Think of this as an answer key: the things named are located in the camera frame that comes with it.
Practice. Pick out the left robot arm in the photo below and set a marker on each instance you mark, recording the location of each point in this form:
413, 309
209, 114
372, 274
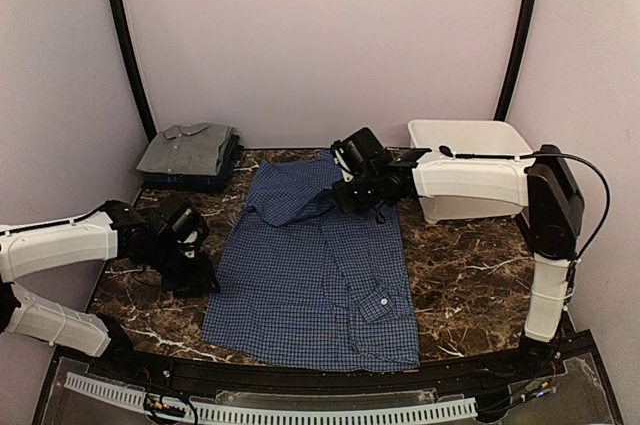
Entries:
114, 230

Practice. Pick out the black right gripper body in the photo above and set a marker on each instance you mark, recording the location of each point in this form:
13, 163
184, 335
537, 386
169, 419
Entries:
366, 193

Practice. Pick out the white plastic basket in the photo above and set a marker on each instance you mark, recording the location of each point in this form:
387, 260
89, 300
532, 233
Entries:
470, 145

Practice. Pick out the right black frame post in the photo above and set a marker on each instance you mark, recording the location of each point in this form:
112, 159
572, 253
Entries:
516, 57

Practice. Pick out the black front rail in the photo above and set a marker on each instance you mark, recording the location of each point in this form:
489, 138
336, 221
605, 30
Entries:
481, 374

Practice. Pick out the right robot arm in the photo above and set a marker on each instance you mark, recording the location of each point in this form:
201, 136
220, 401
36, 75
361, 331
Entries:
540, 184

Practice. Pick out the white slotted cable duct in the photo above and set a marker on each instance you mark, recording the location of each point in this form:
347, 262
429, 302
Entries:
255, 408

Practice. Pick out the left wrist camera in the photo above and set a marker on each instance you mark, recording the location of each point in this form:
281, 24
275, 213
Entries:
182, 225

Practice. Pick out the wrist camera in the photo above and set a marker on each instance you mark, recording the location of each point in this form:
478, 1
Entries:
360, 154
182, 225

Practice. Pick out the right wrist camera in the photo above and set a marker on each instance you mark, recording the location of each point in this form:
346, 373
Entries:
360, 154

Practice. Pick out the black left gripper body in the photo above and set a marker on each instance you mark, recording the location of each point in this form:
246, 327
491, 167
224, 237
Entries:
182, 277

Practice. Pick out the grey folded shirt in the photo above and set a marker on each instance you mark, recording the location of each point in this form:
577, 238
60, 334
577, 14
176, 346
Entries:
196, 149

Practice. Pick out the blue checked long sleeve shirt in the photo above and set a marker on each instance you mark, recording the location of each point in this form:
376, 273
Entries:
306, 285

